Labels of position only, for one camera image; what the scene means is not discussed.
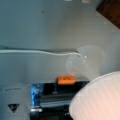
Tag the brown wooden cabinet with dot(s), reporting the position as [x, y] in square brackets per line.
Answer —
[110, 9]

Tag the small orange object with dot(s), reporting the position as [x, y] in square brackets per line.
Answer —
[66, 80]

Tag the grey tray with blue items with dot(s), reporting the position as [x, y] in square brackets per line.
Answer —
[51, 101]

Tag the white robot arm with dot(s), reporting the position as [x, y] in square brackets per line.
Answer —
[15, 102]

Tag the white lamp shade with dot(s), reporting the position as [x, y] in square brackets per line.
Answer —
[99, 100]

